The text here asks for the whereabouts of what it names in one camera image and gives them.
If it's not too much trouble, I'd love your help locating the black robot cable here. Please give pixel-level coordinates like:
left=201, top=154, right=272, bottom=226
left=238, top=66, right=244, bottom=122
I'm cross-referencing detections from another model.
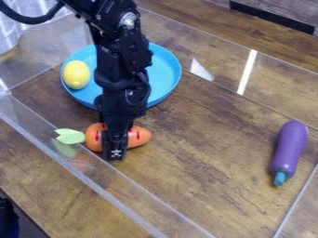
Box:
left=0, top=0, right=67, bottom=26

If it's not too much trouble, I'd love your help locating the blue round plate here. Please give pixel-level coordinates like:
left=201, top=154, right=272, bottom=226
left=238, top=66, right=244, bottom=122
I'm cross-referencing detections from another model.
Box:
left=61, top=43, right=184, bottom=110

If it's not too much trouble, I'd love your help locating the clear acrylic enclosure wall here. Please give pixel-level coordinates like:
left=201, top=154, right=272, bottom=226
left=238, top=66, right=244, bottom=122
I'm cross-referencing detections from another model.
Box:
left=5, top=11, right=318, bottom=238

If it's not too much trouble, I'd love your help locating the orange toy carrot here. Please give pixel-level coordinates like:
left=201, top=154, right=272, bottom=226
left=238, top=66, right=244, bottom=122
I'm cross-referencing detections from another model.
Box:
left=55, top=123, right=151, bottom=152

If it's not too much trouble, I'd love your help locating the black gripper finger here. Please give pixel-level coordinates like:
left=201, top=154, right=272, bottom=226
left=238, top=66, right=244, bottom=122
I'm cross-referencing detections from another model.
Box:
left=101, top=123, right=133, bottom=161

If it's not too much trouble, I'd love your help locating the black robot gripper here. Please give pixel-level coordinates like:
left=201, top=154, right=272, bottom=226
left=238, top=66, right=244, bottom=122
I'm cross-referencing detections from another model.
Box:
left=95, top=40, right=153, bottom=137

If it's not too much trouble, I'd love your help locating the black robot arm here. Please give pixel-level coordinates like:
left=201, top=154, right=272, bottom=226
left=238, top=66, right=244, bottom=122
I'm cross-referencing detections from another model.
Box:
left=59, top=0, right=153, bottom=160

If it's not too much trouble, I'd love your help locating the black bar on table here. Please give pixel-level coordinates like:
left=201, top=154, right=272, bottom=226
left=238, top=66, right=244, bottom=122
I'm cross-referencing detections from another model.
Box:
left=230, top=0, right=316, bottom=35

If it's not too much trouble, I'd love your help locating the purple toy eggplant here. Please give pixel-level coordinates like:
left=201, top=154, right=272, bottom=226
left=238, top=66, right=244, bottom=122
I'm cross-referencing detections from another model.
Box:
left=272, top=121, right=309, bottom=187

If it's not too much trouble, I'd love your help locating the yellow toy lemon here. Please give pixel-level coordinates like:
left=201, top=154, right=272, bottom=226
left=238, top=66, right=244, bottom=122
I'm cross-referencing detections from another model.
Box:
left=62, top=60, right=91, bottom=90

